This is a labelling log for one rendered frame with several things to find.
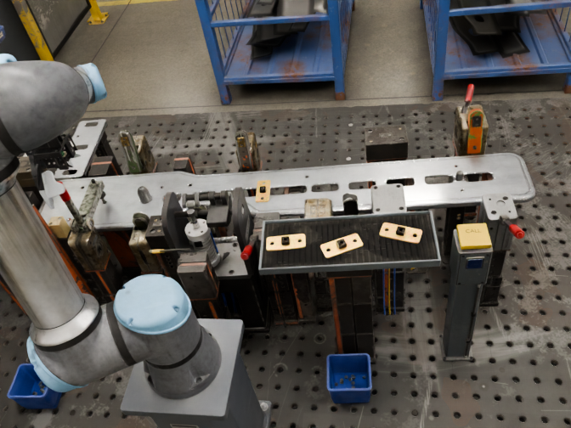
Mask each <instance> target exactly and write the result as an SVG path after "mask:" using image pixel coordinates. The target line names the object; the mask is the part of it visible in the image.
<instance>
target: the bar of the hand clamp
mask: <svg viewBox="0 0 571 428"><path fill-rule="evenodd" d="M104 187H105V185H104V183H103V181H102V180H101V181H96V180H94V179H91V182H90V184H89V185H88V189H87V191H86V194H85V195H84V198H83V200H82V203H81V205H80V208H79V210H78V211H79V212H80V214H81V216H82V218H84V217H85V219H84V222H83V224H82V227H83V229H84V231H85V232H87V231H88V228H87V226H86V221H87V219H88V218H89V217H91V218H93V215H94V213H95V211H96V208H97V206H98V203H99V200H101V199H103V198H104V197H105V196H106V193H105V191H103V190H104ZM72 228H73V230H74V231H75V232H78V229H79V226H77V223H76V220H75V221H74V222H73V224H72Z"/></svg>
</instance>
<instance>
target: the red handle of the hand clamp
mask: <svg viewBox="0 0 571 428"><path fill-rule="evenodd" d="M59 196H60V198H61V199H62V200H63V201H64V202H65V204H66V206H67V207H68V209H69V211H70V212H71V215H72V216H73V217H74V219H75V220H76V223H77V226H79V228H82V224H83V222H84V220H83V218H82V216H81V214H80V212H79V211H78V210H77V208H76V206H75V204H74V202H73V201H72V199H71V196H70V194H69V193H68V191H67V189H66V188H65V192H64V193H63V194H60V195H59Z"/></svg>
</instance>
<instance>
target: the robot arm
mask: <svg viewBox="0 0 571 428"><path fill-rule="evenodd" d="M106 96H107V92H106V89H105V85H104V83H103V80H102V78H101V75H100V74H99V71H98V68H97V67H96V65H95V64H92V63H89V64H85V65H78V66H77V67H75V68H72V67H70V66H69V65H66V64H63V63H60V62H56V61H45V60H32V61H17V60H16V58H15V57H14V56H12V55H10V54H5V53H4V54H0V274H1V276H2V277H3V279H4V281H5V282H6V284H7V285H8V287H9V288H10V289H11V291H12V292H13V294H14V296H15V297H16V299H17V300H18V302H19V303H20V305H21V306H22V307H23V309H24V310H25V312H26V314H27V315H28V317H29V318H30V320H31V321H32V323H31V327H30V330H29V335H30V336H29V338H28V340H27V352H28V356H29V359H30V361H31V363H32V364H33V365H34V370H35V372H36V373H37V375H38V377H39V378H40V380H41V381H42V382H43V383H44V384H45V385H46V386H47V387H49V388H50V389H52V390H54V391H57V392H67V391H71V390H74V389H76V388H82V387H84V386H87V385H88V384H89V383H91V382H94V381H96V380H99V379H101V378H103V377H105V376H107V375H111V374H113V373H115V372H117V371H120V370H122V369H125V368H127V367H130V366H132V365H134V364H136V363H139V362H142V361H144V375H145V378H146V380H147V381H148V383H149V384H150V386H151V388H152V389H153V390H154V391H155V392H156V393H157V394H159V395H160V396H162V397H165V398H169V399H185V398H188V397H193V396H195V395H197V394H198V393H200V392H202V391H204V390H205V389H206V388H207V387H208V386H209V385H210V384H211V383H212V382H213V381H214V379H215V378H216V376H217V374H218V371H219V370H220V366H221V362H222V353H221V349H220V346H219V344H218V342H217V340H216V338H215V337H214V335H213V334H212V333H211V332H210V331H209V330H208V329H206V328H204V327H203V326H201V325H200V324H199V322H198V320H197V318H196V316H195V313H194V311H193V309H192V307H191V303H190V300H189V298H188V296H187V295H186V293H185V292H184V291H183V289H182V287H181V286H180V285H179V283H178V282H176V281H175V280H174V279H171V278H168V277H166V276H164V275H161V274H146V275H142V276H139V277H137V278H134V279H131V280H130V281H128V282H127V283H125V284H124V285H123V289H122V290H118V292H117V294H116V297H115V300H114V301H112V302H109V303H107V304H104V305H103V306H100V305H99V303H98V301H97V300H96V299H95V297H94V296H91V295H89V294H83V293H82V292H81V291H80V289H79V288H78V286H77V284H76V281H75V280H74V279H73V277H72V275H71V273H70V271H69V269H68V268H67V266H66V265H65V263H64V261H63V259H62V257H61V256H60V254H59V252H58V251H57V249H56V247H55V245H54V243H53V241H52V240H51V239H50V237H49V235H48V233H47V231H46V229H45V227H44V226H43V225H42V222H41V221H40V219H39V217H38V215H37V214H36V212H35V210H34V209H33V207H32V205H31V203H30V201H29V200H28V198H27V197H26V195H25V192H24V191H23V189H22V188H21V186H20V184H19V182H18V180H17V179H16V175H17V173H18V170H19V169H20V161H19V159H18V156H19V155H20V154H22V153H25V152H26V151H29V152H28V155H29V161H30V163H31V175H32V177H33V180H34V183H35V185H36V186H37V190H39V192H40V194H41V196H42V197H43V198H44V200H45V201H46V203H47V204H48V206H49V207H50V208H51V209H54V201H53V199H52V197H54V196H57V195H59V194H63V193H64V192H65V186H64V185H63V184H62V183H58V182H56V181H55V179H54V174H53V173H52V172H51V171H44V170H43V169H45V168H46V167H47V168H55V169H57V168H59V169H60V170H68V169H69V167H73V164H72V162H71V159H73V158H77V157H80V156H81V155H80V154H78V153H76V152H75V150H78V149H77V147H76V145H75V143H74V141H73V139H72V137H71V135H70V134H69V133H68V132H66V133H62V132H64V131H66V130H67V129H68V128H70V127H71V126H72V125H74V124H75V123H76V122H78V121H79V120H80V119H81V118H82V116H83V115H84V113H85V112H86V110H87V107H88V105H89V104H95V103H96V102H97V101H100V100H101V99H105V98H106ZM69 139H70V140H71V142H72V143H73V145H74V146H72V145H71V142H70V140H69Z"/></svg>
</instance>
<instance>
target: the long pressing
mask: <svg viewBox="0 0 571 428"><path fill-rule="evenodd" d="M455 166H457V167H455ZM458 171H463V172H464V177H465V175H469V174H482V173H490V174H491V175H492V177H493V180H489V181H476V182H467V181H465V180H466V179H465V178H464V177H463V179H464V180H462V181H456V180H454V177H455V176H456V173H457V172H458ZM306 176H308V177H306ZM445 176H451V177H452V178H453V183H439V184H426V182H425V178H426V177H445ZM408 178H411V179H413V180H414V185H412V186H404V197H405V204H406V210H420V209H434V208H448V207H462V206H480V205H481V200H482V195H483V194H495V193H509V194H510V195H511V197H512V201H513V204H516V203H526V202H529V201H531V200H532V199H533V198H534V197H535V188H534V185H533V182H532V180H531V177H530V175H529V171H528V168H527V167H526V164H525V161H524V159H523V158H522V157H521V156H519V155H516V154H513V153H499V154H487V155H465V156H453V157H441V158H430V159H418V160H396V161H383V162H372V163H360V164H349V165H337V166H315V167H303V168H292V169H279V170H268V171H256V172H234V173H222V174H211V175H195V174H192V173H188V172H181V171H177V172H155V173H144V174H133V175H121V176H109V177H87V178H76V179H65V180H60V181H61V182H62V183H63V184H64V185H65V187H66V189H67V191H68V193H69V194H70V196H71V199H72V201H73V202H74V204H75V206H76V208H77V210H79V208H80V205H81V203H82V200H83V198H84V195H85V194H86V191H87V189H88V185H89V184H90V182H91V179H94V180H96V181H101V180H102V181H103V183H104V185H105V187H104V190H103V191H105V193H106V196H105V197H104V199H105V201H106V203H105V204H103V201H102V200H99V203H98V206H97V208H96V211H95V213H94V215H93V220H94V227H95V228H96V229H97V231H98V232H112V231H126V230H133V227H134V224H133V214H134V213H135V212H138V211H141V212H144V213H146V214H147V215H148V217H149V218H150V216H158V215H161V209H162V207H163V202H164V198H165V195H166V193H167V192H174V193H175V194H180V195H181V197H182V195H183V194H184V193H187V194H195V193H196V192H200V193H209V192H210V191H215V192H216V193H219V192H221V190H227V191H235V187H242V188H243V190H249V189H257V182H258V181H263V180H270V181H271V184H270V189H273V188H285V187H297V186H306V187H307V191H306V192H305V193H300V194H276V195H269V201H268V202H256V196H251V197H245V198H246V203H247V205H248V208H249V210H250V213H251V215H252V217H255V216H256V214H257V213H264V212H279V213H280V216H281V217H290V216H300V217H304V203H305V200H307V199H319V198H328V199H330V200H331V202H332V210H333V215H338V214H344V212H343V203H342V196H343V195H344V194H346V193H355V194H356V195H357V196H358V210H359V213H366V212H372V207H371V191H370V189H349V184H350V183H359V182H371V181H373V182H375V183H376V185H381V184H387V181H388V180H396V179H408ZM190 184H192V186H189V185H190ZM322 184H337V185H338V190H336V191H325V192H312V187H313V186H314V185H322ZM140 186H145V187H146V188H147V189H148V190H149V192H150V196H151V197H152V200H151V201H150V202H149V203H146V204H143V203H141V201H140V198H139V196H138V188H139V187H140ZM162 186H163V187H164V188H162V189H161V187H162ZM81 187H84V188H83V189H81ZM461 190H463V191H461ZM52 199H53V201H54V209H51V208H50V207H49V206H48V204H47V203H46V201H45V200H43V202H42V205H41V207H40V209H39V212H40V214H41V215H42V217H43V219H44V220H45V222H46V223H47V224H48V223H49V221H50V219H51V217H61V216H63V217H64V219H65V220H66V222H67V223H68V225H69V226H70V221H68V219H69V218H70V219H74V217H73V216H72V215H71V212H70V211H69V209H68V207H67V206H66V204H65V202H64V201H63V200H62V199H61V198H60V196H59V195H57V196H54V197H52Z"/></svg>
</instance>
